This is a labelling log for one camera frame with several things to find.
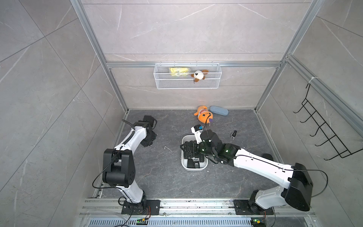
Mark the aluminium mounting rail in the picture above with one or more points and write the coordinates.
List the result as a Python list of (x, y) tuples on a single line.
[(92, 208)]

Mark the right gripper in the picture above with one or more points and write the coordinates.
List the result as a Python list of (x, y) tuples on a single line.
[(187, 152)]

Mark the black wall hook rack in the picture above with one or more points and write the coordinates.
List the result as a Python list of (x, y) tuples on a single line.
[(338, 147)]

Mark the black silver Mercedes key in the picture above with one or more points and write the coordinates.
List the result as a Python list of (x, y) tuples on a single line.
[(233, 134)]

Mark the blue glasses case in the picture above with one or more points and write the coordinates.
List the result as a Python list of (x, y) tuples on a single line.
[(219, 110)]

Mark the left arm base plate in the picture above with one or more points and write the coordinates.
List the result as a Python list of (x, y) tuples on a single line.
[(149, 207)]

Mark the white storage box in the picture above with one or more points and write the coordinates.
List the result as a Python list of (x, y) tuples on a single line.
[(194, 156)]

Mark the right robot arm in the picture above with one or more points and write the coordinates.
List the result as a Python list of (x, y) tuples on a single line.
[(294, 184)]

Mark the brown white plush dog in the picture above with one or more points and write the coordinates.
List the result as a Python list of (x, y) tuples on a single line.
[(199, 75)]

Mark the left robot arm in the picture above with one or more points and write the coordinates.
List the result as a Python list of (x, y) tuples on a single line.
[(119, 169)]

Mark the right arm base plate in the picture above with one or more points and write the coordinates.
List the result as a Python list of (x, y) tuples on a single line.
[(245, 207)]

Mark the yellow packet in basket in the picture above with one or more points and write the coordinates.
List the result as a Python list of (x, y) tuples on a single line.
[(179, 71)]

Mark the black silver car key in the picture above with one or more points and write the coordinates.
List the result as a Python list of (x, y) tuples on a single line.
[(193, 164)]

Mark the white wire wall basket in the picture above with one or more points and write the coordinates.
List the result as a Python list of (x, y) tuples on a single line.
[(164, 80)]

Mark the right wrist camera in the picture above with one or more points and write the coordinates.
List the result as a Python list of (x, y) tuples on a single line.
[(197, 131)]

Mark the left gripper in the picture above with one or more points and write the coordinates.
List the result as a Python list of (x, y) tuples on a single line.
[(153, 135)]

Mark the orange plush toy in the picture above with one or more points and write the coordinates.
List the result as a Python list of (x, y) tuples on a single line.
[(204, 115)]

